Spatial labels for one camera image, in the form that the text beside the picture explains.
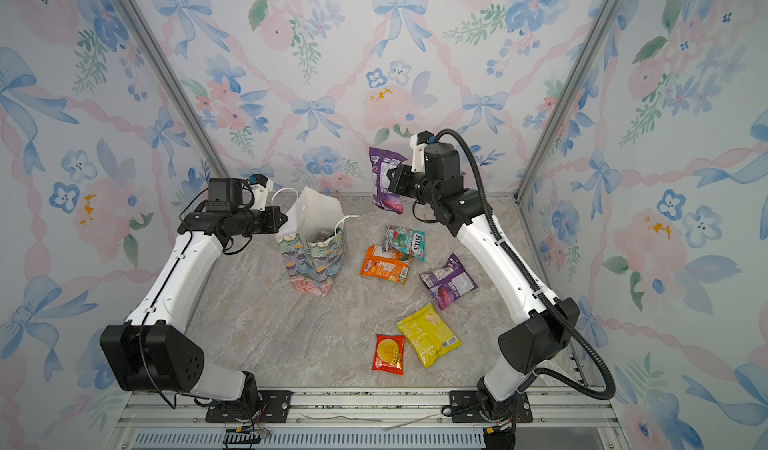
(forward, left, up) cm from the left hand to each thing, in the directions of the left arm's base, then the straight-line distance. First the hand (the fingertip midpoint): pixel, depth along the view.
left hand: (286, 214), depth 81 cm
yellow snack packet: (-24, -39, -23) cm, 51 cm away
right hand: (+3, -27, +13) cm, 30 cm away
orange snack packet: (-1, -27, -23) cm, 35 cm away
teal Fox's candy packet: (+6, -34, -22) cm, 41 cm away
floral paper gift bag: (+5, -2, -17) cm, 18 cm away
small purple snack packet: (-8, -46, -22) cm, 52 cm away
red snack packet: (-29, -28, -25) cm, 47 cm away
